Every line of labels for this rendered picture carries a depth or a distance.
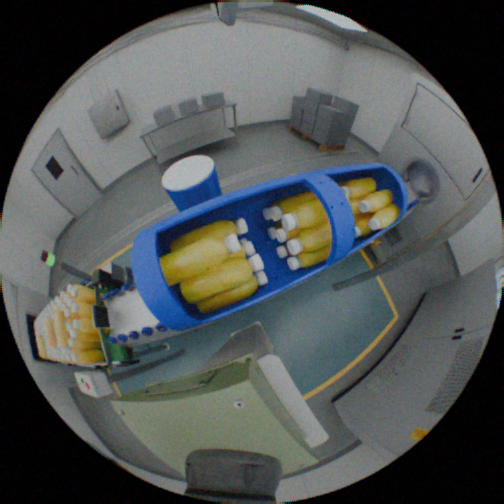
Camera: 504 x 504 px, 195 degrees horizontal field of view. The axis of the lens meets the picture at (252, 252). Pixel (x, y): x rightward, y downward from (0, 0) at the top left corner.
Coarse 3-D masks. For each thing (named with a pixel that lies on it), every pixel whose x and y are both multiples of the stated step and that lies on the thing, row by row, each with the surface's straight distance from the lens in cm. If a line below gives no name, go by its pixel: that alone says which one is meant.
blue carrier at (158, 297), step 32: (256, 192) 31; (288, 192) 53; (320, 192) 33; (160, 224) 33; (192, 224) 46; (256, 224) 52; (352, 224) 37; (160, 256) 42; (288, 256) 52; (160, 288) 28; (160, 320) 32; (192, 320) 32
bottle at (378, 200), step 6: (378, 192) 65; (384, 192) 68; (390, 192) 72; (366, 198) 60; (372, 198) 60; (378, 198) 61; (384, 198) 65; (390, 198) 70; (372, 204) 59; (378, 204) 60; (384, 204) 65; (372, 210) 60; (378, 210) 64
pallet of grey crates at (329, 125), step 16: (304, 96) 425; (320, 96) 347; (336, 96) 373; (304, 112) 377; (320, 112) 344; (336, 112) 329; (352, 112) 371; (288, 128) 424; (304, 128) 379; (320, 128) 346; (336, 128) 348; (320, 144) 348; (336, 144) 377
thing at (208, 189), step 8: (208, 176) 72; (216, 176) 79; (200, 184) 70; (208, 184) 73; (216, 184) 79; (168, 192) 77; (176, 192) 72; (184, 192) 71; (192, 192) 71; (200, 192) 72; (208, 192) 75; (216, 192) 80; (176, 200) 78; (184, 200) 75; (192, 200) 74; (200, 200) 75; (208, 200) 78; (184, 208) 80
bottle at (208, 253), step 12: (204, 240) 31; (216, 240) 30; (180, 252) 31; (192, 252) 30; (204, 252) 29; (216, 252) 29; (228, 252) 32; (168, 264) 32; (180, 264) 31; (192, 264) 30; (204, 264) 30; (216, 264) 31; (168, 276) 32; (180, 276) 32; (192, 276) 33
